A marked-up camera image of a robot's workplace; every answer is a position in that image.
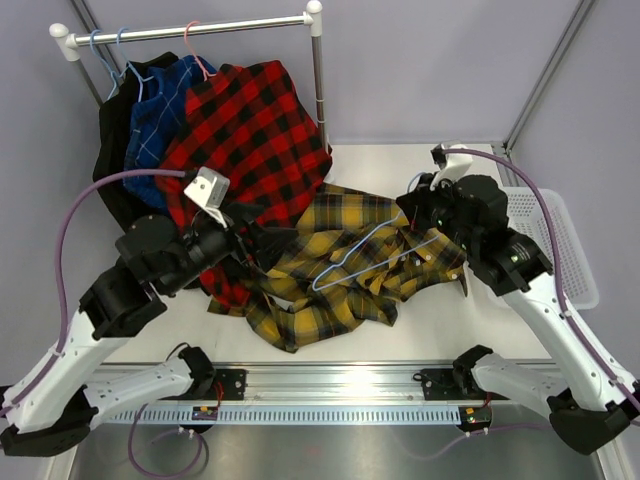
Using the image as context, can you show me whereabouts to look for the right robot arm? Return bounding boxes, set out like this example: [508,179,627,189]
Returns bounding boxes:
[396,174,639,455]

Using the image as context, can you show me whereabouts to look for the metal clothes rack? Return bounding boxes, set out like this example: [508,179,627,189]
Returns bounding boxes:
[49,1,329,151]

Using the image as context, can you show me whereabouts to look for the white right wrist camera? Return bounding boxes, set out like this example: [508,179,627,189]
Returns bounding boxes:
[430,144,473,191]

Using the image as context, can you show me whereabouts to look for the blue plaid shirt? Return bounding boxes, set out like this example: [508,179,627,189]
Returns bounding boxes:
[122,54,219,211]

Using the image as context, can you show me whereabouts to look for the black garment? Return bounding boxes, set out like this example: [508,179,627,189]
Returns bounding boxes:
[92,51,184,241]

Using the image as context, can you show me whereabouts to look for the light blue wire hanger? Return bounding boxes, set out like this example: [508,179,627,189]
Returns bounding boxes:
[309,172,441,292]

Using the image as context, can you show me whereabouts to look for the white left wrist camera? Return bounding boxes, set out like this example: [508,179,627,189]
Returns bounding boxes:
[183,167,230,228]

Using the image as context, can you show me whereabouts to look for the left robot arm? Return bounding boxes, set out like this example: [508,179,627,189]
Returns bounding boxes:
[1,215,298,457]

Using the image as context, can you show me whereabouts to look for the yellow plaid shirt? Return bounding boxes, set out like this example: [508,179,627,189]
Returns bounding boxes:
[244,182,471,354]

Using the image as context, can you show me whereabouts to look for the aluminium mounting rail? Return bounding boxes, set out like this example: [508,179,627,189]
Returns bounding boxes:
[199,361,484,406]

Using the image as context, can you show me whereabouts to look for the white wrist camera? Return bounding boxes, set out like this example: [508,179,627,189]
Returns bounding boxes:
[183,167,230,228]
[430,144,473,191]

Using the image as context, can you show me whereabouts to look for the white slotted cable duct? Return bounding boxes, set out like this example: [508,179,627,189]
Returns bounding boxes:
[109,404,462,426]

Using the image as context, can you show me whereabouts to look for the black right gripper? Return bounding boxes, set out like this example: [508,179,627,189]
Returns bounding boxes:
[399,171,479,255]

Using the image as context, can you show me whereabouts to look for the red black checked shirt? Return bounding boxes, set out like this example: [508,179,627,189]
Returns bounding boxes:
[153,60,334,317]

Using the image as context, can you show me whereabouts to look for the blue hanger on rack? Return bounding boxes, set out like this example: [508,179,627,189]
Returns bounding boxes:
[116,27,153,102]
[89,29,120,100]

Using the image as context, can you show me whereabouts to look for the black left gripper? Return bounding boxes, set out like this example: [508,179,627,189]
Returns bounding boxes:
[162,199,300,296]

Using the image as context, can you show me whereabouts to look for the white perforated basket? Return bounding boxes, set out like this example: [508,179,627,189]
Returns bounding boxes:
[504,187,600,311]

